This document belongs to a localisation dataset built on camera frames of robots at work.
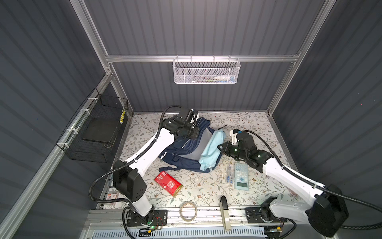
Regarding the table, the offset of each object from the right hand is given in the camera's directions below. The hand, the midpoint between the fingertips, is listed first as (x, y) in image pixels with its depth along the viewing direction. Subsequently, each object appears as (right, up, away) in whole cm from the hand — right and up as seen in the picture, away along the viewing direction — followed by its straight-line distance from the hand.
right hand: (218, 145), depth 79 cm
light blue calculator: (+14, -19, +6) cm, 25 cm away
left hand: (-10, +6, 0) cm, 12 cm away
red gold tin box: (-28, -23, +6) cm, 36 cm away
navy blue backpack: (-18, -4, +1) cm, 19 cm away
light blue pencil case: (-5, -7, -1) cm, 9 cm away
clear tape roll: (-16, -34, -2) cm, 38 cm away
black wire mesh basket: (-65, +6, -5) cm, 65 cm away
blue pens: (+9, -19, +10) cm, 23 cm away
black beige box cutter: (+2, -30, -6) cm, 30 cm away
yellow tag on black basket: (-54, +15, +4) cm, 57 cm away
